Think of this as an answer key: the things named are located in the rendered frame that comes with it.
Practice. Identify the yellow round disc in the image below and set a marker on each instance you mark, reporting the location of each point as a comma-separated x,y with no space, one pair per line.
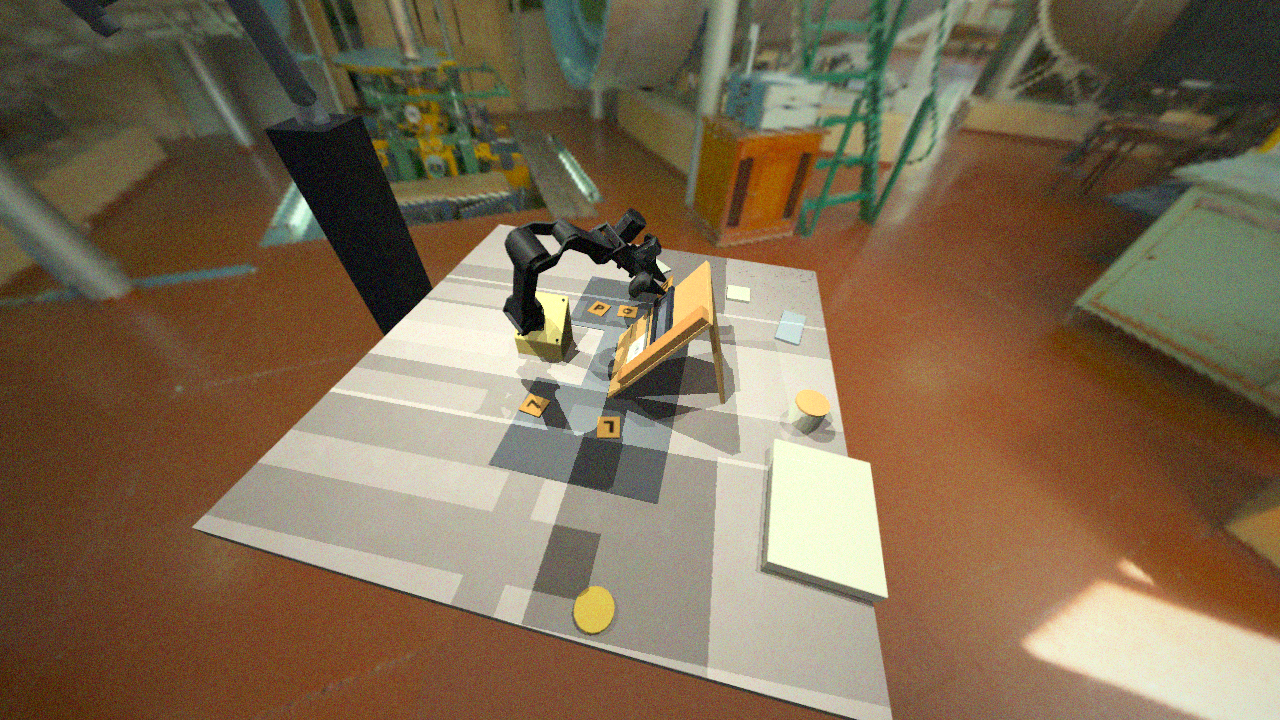
594,609

